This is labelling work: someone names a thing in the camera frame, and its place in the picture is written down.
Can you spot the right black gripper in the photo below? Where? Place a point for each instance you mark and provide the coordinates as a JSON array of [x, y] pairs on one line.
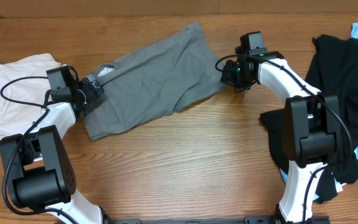
[[229, 76]]

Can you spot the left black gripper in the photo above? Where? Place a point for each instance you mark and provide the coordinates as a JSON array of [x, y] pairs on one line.
[[90, 94]]

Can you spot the grey shorts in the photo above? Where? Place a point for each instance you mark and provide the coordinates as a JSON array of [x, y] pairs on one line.
[[157, 80]]

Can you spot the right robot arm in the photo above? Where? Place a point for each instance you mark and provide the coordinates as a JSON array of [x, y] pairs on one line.
[[311, 125]]

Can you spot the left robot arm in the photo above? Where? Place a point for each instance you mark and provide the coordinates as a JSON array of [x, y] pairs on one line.
[[38, 175]]

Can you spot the folded white shorts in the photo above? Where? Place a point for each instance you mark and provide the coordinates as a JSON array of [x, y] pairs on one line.
[[23, 80]]

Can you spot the black polo shirt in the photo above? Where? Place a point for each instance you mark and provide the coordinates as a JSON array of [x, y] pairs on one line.
[[350, 93]]

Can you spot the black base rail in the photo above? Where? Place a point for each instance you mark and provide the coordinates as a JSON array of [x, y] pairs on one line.
[[194, 221]]

